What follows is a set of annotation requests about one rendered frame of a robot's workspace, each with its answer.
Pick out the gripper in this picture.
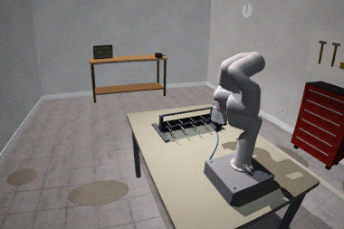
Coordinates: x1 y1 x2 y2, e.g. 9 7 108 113
211 106 227 132

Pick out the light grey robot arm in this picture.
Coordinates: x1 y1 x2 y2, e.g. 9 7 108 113
214 52 265 173

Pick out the black metal rack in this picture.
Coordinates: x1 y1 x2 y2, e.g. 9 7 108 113
152 107 215 142

